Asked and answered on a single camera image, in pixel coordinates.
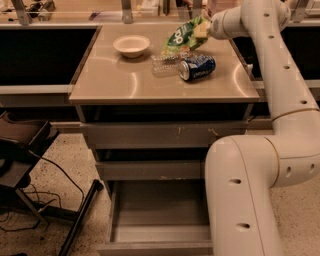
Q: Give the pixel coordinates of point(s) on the open grey bottom drawer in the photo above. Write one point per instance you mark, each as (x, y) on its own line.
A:
(158, 218)

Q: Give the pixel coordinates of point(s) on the green rice chip bag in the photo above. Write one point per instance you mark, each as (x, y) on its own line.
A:
(183, 40)

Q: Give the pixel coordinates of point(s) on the grey drawer cabinet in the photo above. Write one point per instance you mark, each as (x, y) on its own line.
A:
(114, 88)

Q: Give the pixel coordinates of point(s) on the black metal floor bar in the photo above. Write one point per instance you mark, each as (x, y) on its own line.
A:
(96, 186)

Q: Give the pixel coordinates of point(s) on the grey top drawer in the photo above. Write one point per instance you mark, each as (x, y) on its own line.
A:
(158, 135)

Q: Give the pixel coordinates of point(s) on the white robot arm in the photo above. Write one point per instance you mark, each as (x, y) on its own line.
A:
(240, 170)

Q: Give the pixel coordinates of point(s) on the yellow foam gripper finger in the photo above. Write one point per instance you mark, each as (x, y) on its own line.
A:
(202, 30)

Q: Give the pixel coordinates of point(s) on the white paper bowl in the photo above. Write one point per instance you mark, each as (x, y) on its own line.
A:
(131, 46)

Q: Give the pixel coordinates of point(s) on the dark brown side cart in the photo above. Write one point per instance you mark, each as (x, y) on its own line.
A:
(22, 143)

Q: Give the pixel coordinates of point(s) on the blue pepsi can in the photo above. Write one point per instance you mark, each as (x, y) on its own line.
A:
(196, 67)

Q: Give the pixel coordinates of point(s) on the grey middle drawer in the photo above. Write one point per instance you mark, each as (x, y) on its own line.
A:
(151, 170)

